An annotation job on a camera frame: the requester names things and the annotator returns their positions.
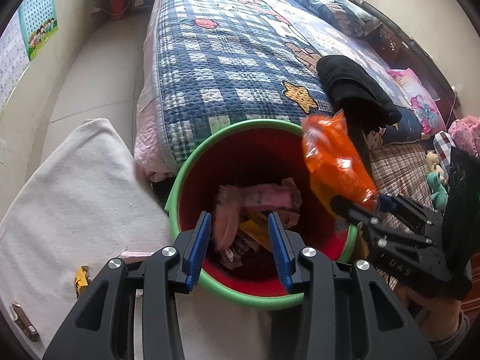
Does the paper ball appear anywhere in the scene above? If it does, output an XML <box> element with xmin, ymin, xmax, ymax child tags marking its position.
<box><xmin>219</xmin><ymin>245</ymin><xmax>245</xmax><ymax>271</ymax></box>

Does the pink floral pillow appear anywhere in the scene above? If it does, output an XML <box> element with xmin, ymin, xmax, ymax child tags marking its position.
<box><xmin>388</xmin><ymin>68</ymin><xmax>447</xmax><ymax>136</ymax></box>

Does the brown chocolate bar wrapper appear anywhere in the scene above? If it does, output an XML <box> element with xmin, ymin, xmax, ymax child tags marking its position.
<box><xmin>10</xmin><ymin>302</ymin><xmax>40</xmax><ymax>343</ymax></box>

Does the cream plush toy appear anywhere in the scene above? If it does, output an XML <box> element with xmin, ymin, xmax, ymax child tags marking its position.
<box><xmin>425</xmin><ymin>151</ymin><xmax>445</xmax><ymax>181</ymax></box>

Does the person's right forearm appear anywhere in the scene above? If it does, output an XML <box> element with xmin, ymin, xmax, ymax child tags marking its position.
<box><xmin>424</xmin><ymin>313</ymin><xmax>474</xmax><ymax>360</ymax></box>

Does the crushed pale pink carton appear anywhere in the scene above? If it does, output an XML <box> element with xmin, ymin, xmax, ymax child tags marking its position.
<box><xmin>116</xmin><ymin>247</ymin><xmax>151</xmax><ymax>268</ymax></box>

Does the red bucket with green rim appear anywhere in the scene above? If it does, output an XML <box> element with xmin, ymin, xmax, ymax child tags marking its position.
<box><xmin>164</xmin><ymin>119</ymin><xmax>359</xmax><ymax>311</ymax></box>

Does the brown plaid bedsheet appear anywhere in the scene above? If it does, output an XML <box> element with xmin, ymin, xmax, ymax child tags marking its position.
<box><xmin>369</xmin><ymin>142</ymin><xmax>443</xmax><ymax>211</ymax></box>

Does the green cartoon wall poster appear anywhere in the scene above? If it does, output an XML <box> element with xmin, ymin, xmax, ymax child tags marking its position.
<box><xmin>18</xmin><ymin>0</ymin><xmax>60</xmax><ymax>61</ymax></box>

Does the large pink snack bag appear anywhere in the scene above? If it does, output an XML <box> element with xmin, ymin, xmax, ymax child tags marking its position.
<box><xmin>240</xmin><ymin>178</ymin><xmax>302</xmax><ymax>216</ymax></box>

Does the small yellow wrapper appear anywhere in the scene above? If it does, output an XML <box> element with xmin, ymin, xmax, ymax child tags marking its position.
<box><xmin>74</xmin><ymin>265</ymin><xmax>91</xmax><ymax>297</ymax></box>

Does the blue checked quilt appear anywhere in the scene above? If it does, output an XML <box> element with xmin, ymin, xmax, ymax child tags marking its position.
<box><xmin>152</xmin><ymin>0</ymin><xmax>424</xmax><ymax>166</ymax></box>

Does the folded blue blanket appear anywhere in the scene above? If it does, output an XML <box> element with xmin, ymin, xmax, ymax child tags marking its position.
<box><xmin>297</xmin><ymin>0</ymin><xmax>376</xmax><ymax>38</ymax></box>

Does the white chart wall poster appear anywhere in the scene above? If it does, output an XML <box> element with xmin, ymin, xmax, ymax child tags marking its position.
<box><xmin>0</xmin><ymin>19</ymin><xmax>31</xmax><ymax>113</ymax></box>

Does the green plush toy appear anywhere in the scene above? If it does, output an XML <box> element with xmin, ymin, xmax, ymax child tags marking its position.
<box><xmin>427</xmin><ymin>172</ymin><xmax>449</xmax><ymax>211</ymax></box>

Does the pink bed sheet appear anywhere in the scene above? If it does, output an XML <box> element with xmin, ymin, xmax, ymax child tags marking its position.
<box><xmin>135</xmin><ymin>15</ymin><xmax>177</xmax><ymax>181</ymax></box>

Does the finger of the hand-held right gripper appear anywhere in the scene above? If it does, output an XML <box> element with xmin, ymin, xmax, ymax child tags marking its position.
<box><xmin>330</xmin><ymin>194</ymin><xmax>425</xmax><ymax>249</ymax></box>
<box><xmin>376</xmin><ymin>193</ymin><xmax>446</xmax><ymax>234</ymax></box>

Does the dark wooden headboard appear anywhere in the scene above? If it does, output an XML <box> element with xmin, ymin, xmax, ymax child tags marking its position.
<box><xmin>356</xmin><ymin>0</ymin><xmax>462</xmax><ymax>109</ymax></box>

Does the white towel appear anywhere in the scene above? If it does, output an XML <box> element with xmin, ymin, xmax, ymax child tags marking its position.
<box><xmin>0</xmin><ymin>118</ymin><xmax>263</xmax><ymax>360</ymax></box>

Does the pink fluffy cloth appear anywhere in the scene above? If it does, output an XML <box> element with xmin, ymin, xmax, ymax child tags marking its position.
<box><xmin>448</xmin><ymin>116</ymin><xmax>480</xmax><ymax>158</ymax></box>

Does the small pink packet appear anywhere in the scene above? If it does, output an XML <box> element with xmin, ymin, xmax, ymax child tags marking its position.
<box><xmin>214</xmin><ymin>184</ymin><xmax>244</xmax><ymax>249</ymax></box>

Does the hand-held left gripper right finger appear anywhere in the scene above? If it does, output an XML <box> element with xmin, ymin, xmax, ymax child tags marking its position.
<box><xmin>267</xmin><ymin>211</ymin><xmax>439</xmax><ymax>360</ymax></box>

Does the orange snack bag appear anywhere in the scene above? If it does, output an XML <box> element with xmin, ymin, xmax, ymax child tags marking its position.
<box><xmin>302</xmin><ymin>110</ymin><xmax>379</xmax><ymax>218</ymax></box>

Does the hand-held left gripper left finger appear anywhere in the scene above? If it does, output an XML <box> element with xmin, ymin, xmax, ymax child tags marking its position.
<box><xmin>42</xmin><ymin>211</ymin><xmax>212</xmax><ymax>360</ymax></box>

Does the black cloth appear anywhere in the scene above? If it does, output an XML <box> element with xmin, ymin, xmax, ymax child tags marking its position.
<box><xmin>316</xmin><ymin>55</ymin><xmax>403</xmax><ymax>175</ymax></box>

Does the yellow packet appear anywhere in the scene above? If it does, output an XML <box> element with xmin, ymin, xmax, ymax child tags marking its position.
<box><xmin>240</xmin><ymin>212</ymin><xmax>275</xmax><ymax>253</ymax></box>

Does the person's right hand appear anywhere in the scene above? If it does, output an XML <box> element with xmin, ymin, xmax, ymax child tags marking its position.
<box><xmin>395</xmin><ymin>283</ymin><xmax>464</xmax><ymax>346</ymax></box>

